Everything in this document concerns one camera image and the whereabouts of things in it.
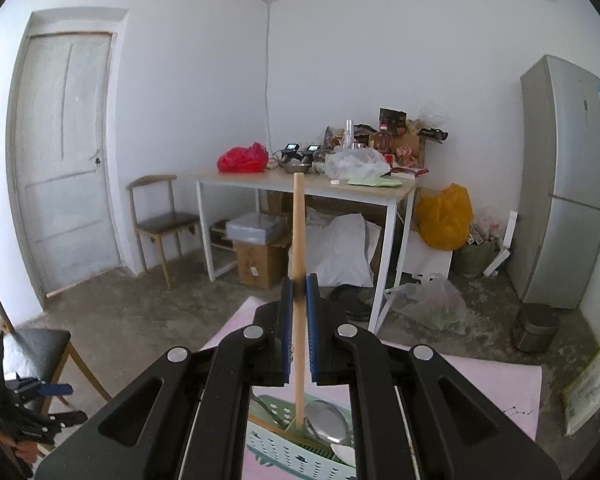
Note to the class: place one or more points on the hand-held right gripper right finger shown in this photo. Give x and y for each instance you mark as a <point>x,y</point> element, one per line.
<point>314,340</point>

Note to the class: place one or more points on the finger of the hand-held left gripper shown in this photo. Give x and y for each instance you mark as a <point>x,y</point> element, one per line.
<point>55,389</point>
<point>62,419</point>

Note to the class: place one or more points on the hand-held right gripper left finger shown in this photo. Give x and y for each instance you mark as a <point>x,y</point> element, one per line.
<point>286,340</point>

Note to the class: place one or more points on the metal spoon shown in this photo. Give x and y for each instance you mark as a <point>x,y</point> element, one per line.
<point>325,422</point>

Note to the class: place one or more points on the wooden chopstick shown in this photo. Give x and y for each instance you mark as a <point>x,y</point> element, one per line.
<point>267,424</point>
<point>299,220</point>

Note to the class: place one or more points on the teal star-cutout utensil holder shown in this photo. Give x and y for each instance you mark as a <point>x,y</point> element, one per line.
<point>280,452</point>

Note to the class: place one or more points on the black round pan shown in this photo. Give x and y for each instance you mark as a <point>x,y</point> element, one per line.
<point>352,302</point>

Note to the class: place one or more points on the small cardboard box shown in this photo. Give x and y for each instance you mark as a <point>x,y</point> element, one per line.
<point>257,262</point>

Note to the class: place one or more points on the white sack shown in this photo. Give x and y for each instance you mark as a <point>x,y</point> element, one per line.
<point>342,250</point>

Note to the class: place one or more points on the grey plastic-wrapped box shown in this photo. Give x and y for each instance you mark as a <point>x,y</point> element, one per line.
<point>255,227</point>

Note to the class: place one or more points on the clear plastic bag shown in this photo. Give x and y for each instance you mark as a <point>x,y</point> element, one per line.
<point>430,305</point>

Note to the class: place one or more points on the white box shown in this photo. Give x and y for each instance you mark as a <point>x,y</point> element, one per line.
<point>427,260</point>

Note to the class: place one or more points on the white side table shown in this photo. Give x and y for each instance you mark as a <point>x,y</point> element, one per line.
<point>280,182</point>

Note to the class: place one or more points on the pink balloon-print tablecloth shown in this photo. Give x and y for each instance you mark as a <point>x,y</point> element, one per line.
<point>475,385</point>

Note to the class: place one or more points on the light green cloth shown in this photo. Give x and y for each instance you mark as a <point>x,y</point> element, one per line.
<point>375,181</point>

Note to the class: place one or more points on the yellow plastic bag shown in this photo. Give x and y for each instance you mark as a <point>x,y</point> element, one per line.
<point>445,217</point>

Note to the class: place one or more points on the olive green bag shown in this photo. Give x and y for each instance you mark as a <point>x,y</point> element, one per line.
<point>475,260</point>

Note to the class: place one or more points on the white plastic bag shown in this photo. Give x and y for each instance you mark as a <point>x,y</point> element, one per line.
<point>355,164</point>

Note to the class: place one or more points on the red plastic bag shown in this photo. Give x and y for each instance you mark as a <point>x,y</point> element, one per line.
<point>242,159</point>

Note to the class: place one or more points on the clear glass bottle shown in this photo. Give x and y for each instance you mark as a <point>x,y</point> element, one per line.
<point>349,135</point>

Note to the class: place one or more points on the white board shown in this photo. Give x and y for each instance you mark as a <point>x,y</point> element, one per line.
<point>502,245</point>

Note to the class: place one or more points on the cluttered cardboard box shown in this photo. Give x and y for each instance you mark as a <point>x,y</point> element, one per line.
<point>410,142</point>

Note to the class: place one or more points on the dark metal pot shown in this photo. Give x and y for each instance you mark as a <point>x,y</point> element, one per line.
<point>535,327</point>

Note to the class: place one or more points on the white panel door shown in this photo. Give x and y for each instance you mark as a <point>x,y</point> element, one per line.
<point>65,160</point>

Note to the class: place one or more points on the white and yellow rice bag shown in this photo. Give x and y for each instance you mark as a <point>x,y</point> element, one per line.
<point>597,385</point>

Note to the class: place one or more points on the silver refrigerator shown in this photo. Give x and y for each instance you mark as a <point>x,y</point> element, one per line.
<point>560,185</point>

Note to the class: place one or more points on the black camera devices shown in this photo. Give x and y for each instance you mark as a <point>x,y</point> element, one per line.
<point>300,156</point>

